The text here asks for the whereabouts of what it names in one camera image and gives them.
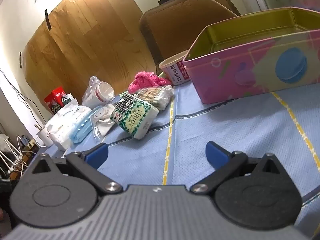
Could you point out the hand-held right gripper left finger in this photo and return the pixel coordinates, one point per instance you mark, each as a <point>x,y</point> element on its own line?
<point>96,153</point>

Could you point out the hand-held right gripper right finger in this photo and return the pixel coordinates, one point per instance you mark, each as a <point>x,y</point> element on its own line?
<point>216,155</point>

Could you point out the items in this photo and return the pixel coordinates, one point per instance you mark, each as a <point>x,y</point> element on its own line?
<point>140,121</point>

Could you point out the pink fuzzy cloth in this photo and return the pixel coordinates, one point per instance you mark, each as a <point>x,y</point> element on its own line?
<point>147,81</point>

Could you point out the pink tin box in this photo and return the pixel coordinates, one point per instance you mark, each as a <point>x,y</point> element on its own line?
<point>250,70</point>

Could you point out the green tube item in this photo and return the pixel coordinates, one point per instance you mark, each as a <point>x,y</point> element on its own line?
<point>161,75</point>

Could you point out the blue checked tablecloth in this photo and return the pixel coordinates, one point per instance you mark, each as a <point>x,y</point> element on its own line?
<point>225,130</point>

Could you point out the white smiley item in bag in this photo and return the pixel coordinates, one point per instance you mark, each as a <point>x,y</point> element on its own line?
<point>101,115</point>

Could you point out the white wet wipes pack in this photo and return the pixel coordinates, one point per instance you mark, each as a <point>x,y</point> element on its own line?
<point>62,127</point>

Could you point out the white mug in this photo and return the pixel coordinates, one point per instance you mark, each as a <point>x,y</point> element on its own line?
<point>45,136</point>

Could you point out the clear plastic bag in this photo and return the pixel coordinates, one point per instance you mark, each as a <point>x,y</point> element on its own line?
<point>87,95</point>

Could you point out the white red-rimmed cup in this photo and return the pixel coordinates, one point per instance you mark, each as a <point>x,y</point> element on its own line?
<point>105,92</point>

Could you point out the red printed box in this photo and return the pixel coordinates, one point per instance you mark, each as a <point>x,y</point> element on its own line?
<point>53,100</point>

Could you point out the round tin can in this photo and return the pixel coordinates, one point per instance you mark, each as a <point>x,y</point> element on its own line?
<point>175,72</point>

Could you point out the wooden board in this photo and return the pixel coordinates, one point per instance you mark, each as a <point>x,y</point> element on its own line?
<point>87,42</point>

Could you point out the brown woven chair back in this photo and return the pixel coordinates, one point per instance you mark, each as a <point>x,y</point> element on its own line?
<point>180,27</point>

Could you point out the black tape strip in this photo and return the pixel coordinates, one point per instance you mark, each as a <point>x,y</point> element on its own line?
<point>48,18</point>

